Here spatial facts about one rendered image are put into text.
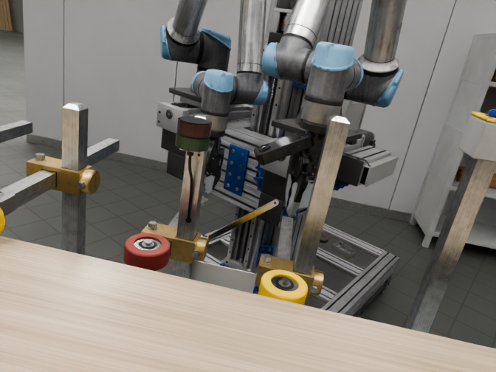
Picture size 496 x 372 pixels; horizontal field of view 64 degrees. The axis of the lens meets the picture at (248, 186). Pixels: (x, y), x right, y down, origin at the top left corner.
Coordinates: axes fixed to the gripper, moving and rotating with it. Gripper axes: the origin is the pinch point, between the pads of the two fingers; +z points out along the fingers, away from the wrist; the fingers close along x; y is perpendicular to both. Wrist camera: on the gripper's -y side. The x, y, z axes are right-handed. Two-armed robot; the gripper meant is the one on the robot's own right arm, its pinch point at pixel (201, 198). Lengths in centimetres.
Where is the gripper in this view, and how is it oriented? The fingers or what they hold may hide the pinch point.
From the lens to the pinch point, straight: 114.1
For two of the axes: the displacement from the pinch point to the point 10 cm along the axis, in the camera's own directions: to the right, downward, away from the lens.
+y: 1.4, -3.3, 9.3
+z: -1.7, 9.2, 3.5
